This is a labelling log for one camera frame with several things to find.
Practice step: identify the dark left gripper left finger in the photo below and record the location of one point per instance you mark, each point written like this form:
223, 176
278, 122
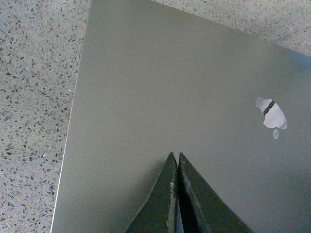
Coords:
158, 214

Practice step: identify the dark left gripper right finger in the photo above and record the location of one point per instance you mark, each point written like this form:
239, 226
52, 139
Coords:
202, 210

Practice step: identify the grey laptop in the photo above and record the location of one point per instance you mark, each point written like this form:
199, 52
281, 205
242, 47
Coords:
154, 80

